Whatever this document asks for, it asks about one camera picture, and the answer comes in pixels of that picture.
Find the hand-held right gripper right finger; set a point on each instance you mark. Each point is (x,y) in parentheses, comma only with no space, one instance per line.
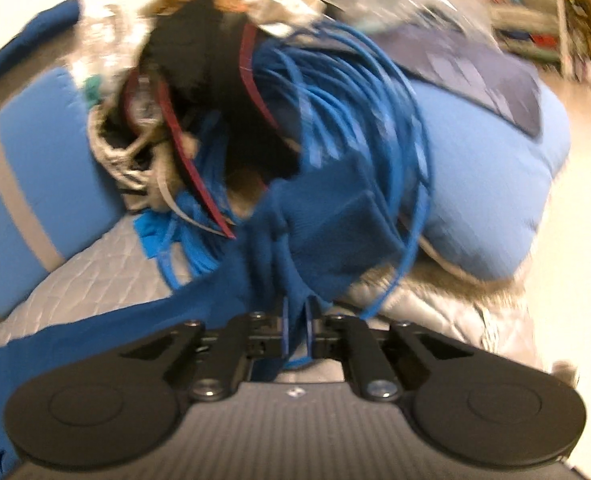
(310,327)

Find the plain light blue cushion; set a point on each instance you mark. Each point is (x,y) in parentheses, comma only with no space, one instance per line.
(475,160)

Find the blue striped pillow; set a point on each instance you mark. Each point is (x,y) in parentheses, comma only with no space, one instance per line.
(30,170)

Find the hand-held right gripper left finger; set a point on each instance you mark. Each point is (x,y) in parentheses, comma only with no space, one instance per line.
(286,327)

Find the quilted grey bedspread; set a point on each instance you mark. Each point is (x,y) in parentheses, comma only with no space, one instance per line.
(100,270)

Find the cluttered storage shelf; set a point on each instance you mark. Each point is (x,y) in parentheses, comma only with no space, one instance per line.
(565,5)

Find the dark checked cloth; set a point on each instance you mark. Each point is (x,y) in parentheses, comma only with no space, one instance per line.
(465,70)

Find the blue sweatshirt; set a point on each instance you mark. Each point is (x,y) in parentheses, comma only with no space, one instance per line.
(325,230)

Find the long navy cloth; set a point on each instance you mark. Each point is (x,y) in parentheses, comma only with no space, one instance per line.
(30,40)

